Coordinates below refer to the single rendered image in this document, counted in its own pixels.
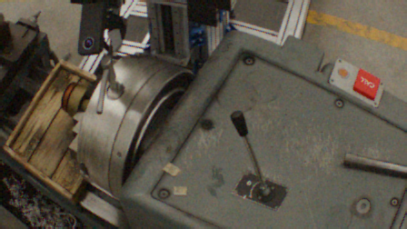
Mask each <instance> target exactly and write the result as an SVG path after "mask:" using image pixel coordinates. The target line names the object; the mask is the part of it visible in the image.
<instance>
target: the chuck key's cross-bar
mask: <svg viewBox="0 0 407 229"><path fill-rule="evenodd" d="M111 41H112V40H111V38H110V44H109V46H108V52H107V55H109V56H110V57H112V56H113V52H114V51H112V45H111ZM109 71H110V70H109V69H106V70H104V74H103V79H102V83H101V88H100V93H99V97H98V103H97V107H96V113H97V114H98V115H101V114H102V113H103V105H104V96H105V91H106V86H107V81H108V75H109Z"/></svg>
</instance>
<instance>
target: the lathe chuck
mask: <svg viewBox="0 0 407 229"><path fill-rule="evenodd" d="M134 54H135V55H137V56H139V55H142V56H143V57H141V58H138V59H137V58H131V56H130V55H126V56H123V57H122V58H121V59H119V60H118V61H117V62H116V63H115V64H114V65H113V67H114V70H115V74H116V79H115V80H116V82H117V84H118V85H119V84H120V85H121V86H122V87H123V88H124V90H123V93H122V94H121V95H120V96H119V97H118V98H111V97H110V96H109V95H108V93H107V92H108V89H109V87H110V85H109V82H107V86H106V91H105V96H104V105H103V113H102V114H97V113H96V107H97V103H98V97H99V93H100V88H101V83H102V80H101V81H100V83H99V85H98V86H97V87H96V88H95V91H94V92H93V94H92V98H91V99H90V100H89V102H88V106H87V107H86V109H85V112H84V117H83V120H82V123H81V127H80V129H79V135H78V143H77V162H79V163H80V164H81V163H83V164H85V167H87V168H88V173H89V176H88V175H87V174H85V172H83V171H82V170H81V171H80V174H81V176H82V177H83V178H84V179H85V181H87V182H88V183H90V184H92V185H94V186H96V187H97V188H99V189H100V190H102V191H103V192H105V193H107V194H109V195H111V196H112V197H114V195H113V193H112V190H111V187H110V185H109V176H110V175H109V169H110V161H111V154H112V151H113V146H114V142H115V138H116V136H117V134H118V129H119V128H120V126H121V124H122V121H123V119H124V117H125V115H126V111H127V109H129V107H130V105H131V104H132V101H133V100H134V98H135V97H136V96H137V95H138V93H139V90H140V89H141V88H142V87H143V85H145V84H146V83H147V82H148V80H149V79H150V78H151V77H152V76H153V75H154V74H155V73H156V72H158V71H159V70H161V69H163V68H165V67H167V66H170V65H172V64H171V63H168V62H166V61H163V60H161V59H158V58H156V57H152V56H150V55H148V54H144V53H142V52H138V51H136V52H134Z"/></svg>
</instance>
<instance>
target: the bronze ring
mask: <svg viewBox="0 0 407 229"><path fill-rule="evenodd" d="M86 92H87V85H85V84H78V83H77V82H72V83H70V84H69V85H68V86H67V87H66V89H65V90H64V93H63V95H62V103H61V108H62V109H63V110H64V111H65V112H67V113H68V115H69V116H70V117H74V115H75V114H76V112H78V111H79V110H81V111H83V112H85V109H86V107H87V106H88V102H89V100H90V99H91V98H90V97H89V96H86Z"/></svg>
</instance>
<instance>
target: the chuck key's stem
mask: <svg viewBox="0 0 407 229"><path fill-rule="evenodd" d="M111 58H112V57H110V56H109V55H106V56H104V57H102V60H101V66H102V67H103V68H102V69H103V70H106V69H109V70H110V71H109V75H108V81H107V82H109V85H110V89H111V94H118V93H119V85H118V84H117V82H116V80H115V79H116V74H115V70H114V67H113V62H112V60H111Z"/></svg>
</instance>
